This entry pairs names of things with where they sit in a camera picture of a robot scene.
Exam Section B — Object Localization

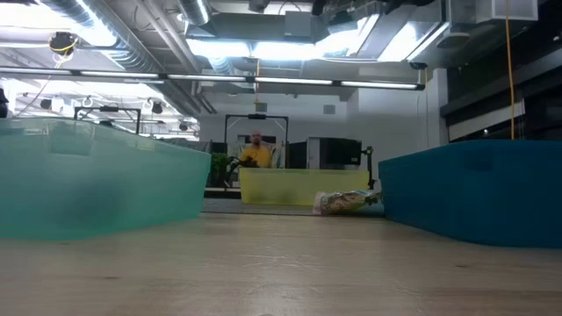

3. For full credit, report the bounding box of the translucent green tray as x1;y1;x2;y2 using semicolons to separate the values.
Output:
0;117;213;241

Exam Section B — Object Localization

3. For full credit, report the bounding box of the translucent yellow tray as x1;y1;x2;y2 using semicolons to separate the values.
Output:
239;168;371;207

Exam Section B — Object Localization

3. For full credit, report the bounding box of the beige green granola bar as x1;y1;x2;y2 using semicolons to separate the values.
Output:
313;189;383;216

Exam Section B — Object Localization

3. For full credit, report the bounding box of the silver ventilation duct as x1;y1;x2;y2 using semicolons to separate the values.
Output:
177;0;212;26

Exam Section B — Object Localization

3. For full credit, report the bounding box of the black yellow cord reel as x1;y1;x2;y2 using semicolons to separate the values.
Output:
47;31;81;69

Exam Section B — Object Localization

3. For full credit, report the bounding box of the green potted room plant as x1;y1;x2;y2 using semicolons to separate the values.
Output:
209;152;241;189

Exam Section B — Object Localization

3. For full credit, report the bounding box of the dark blue tray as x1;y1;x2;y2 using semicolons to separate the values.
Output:
378;140;562;249

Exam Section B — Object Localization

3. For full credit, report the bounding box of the black equipment stand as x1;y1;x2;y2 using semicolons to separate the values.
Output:
359;146;378;190

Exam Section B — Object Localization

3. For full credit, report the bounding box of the yellow hanging cable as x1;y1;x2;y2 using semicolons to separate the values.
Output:
503;0;516;141

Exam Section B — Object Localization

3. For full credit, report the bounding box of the person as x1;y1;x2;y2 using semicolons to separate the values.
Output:
239;129;274;169

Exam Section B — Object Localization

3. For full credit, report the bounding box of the long ceiling light strip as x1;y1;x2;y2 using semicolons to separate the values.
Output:
0;66;426;91

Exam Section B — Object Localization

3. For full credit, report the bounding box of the black cabinet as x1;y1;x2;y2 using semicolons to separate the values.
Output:
306;136;364;170

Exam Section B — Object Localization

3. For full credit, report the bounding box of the grey ceiling junction box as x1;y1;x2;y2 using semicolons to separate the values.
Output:
284;11;314;39

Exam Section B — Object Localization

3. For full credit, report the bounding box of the black monitor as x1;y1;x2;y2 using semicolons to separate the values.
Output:
288;140;308;170

